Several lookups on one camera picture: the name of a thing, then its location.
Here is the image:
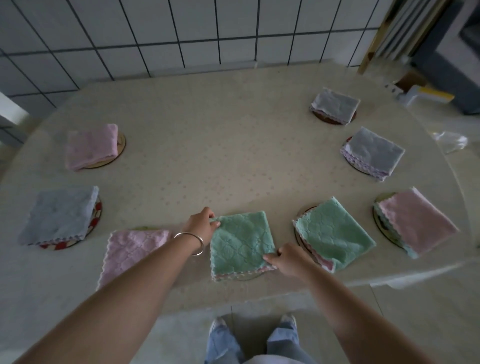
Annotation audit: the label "person's left hand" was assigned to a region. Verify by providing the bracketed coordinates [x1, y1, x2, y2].
[182, 206, 222, 245]

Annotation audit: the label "person's right hand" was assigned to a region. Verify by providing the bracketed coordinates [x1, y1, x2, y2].
[263, 242, 314, 280]

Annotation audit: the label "pink rimmed cartoon coaster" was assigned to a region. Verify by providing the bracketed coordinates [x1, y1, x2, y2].
[294, 205, 322, 265]

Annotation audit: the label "red bordered round coaster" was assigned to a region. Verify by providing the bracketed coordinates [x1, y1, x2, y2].
[39, 196, 103, 251]

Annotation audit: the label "person's left forearm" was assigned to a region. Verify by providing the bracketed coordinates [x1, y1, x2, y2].
[14, 236, 205, 364]

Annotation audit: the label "person's right forearm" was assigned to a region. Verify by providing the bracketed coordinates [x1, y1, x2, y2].
[296, 262, 436, 364]

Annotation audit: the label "person's right leg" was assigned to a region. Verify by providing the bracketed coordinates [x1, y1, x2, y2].
[266, 320, 316, 364]

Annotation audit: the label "person's leg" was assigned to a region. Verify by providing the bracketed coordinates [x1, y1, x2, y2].
[205, 324, 245, 364]
[266, 320, 316, 364]

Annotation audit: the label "person's left leg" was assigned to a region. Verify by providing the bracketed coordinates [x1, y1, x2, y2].
[205, 324, 245, 364]

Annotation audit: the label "white shirt sleeve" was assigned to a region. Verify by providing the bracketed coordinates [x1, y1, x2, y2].
[243, 356, 305, 364]

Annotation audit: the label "clear plastic bag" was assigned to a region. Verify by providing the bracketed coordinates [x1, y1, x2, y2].
[431, 131, 470, 155]

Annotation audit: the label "brown cardboard box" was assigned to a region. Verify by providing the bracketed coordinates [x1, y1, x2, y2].
[397, 71, 428, 93]

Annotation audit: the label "yellow flat packet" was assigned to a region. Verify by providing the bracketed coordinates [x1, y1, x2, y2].
[418, 86, 455, 105]

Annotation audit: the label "white wooden chair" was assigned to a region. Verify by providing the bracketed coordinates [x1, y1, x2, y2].
[0, 91, 31, 147]

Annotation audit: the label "dark blue panel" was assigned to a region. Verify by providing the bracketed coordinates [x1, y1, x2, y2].
[410, 0, 480, 115]

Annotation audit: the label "white leaning boards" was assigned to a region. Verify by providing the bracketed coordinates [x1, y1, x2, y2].
[374, 0, 451, 61]

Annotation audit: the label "silver bangle bracelet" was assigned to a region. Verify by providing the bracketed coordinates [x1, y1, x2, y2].
[173, 232, 206, 257]

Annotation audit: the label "golden door frame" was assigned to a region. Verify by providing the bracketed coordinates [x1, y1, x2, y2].
[358, 0, 398, 75]

